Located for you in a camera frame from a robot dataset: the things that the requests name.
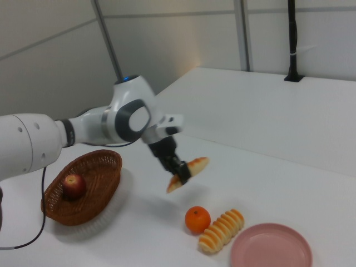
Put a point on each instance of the striped bread roll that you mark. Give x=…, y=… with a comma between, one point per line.
x=222, y=231

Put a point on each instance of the red apple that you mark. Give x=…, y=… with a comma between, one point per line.
x=74, y=187

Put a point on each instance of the orange mandarin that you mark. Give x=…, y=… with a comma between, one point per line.
x=198, y=219

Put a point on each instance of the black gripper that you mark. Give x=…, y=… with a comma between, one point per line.
x=164, y=150

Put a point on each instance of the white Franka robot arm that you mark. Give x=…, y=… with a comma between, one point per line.
x=25, y=142

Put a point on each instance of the pink plate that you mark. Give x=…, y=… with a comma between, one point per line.
x=269, y=247

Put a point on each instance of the braided bread loaf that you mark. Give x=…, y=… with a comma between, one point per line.
x=198, y=164

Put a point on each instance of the black pole with base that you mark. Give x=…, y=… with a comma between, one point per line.
x=292, y=33

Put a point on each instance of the brown woven basket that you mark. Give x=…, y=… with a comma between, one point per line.
x=97, y=180

